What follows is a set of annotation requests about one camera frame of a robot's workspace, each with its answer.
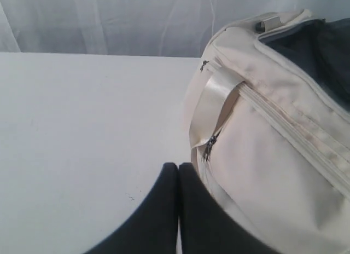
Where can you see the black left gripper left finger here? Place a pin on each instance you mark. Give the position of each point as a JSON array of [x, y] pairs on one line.
[[153, 226]]

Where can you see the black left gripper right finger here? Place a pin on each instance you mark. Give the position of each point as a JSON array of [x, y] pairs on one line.
[[204, 226]]

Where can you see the cream fabric duffel bag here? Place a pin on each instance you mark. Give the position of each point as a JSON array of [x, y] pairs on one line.
[[268, 117]]

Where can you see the white curtain backdrop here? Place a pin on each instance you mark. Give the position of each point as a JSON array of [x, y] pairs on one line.
[[178, 28]]

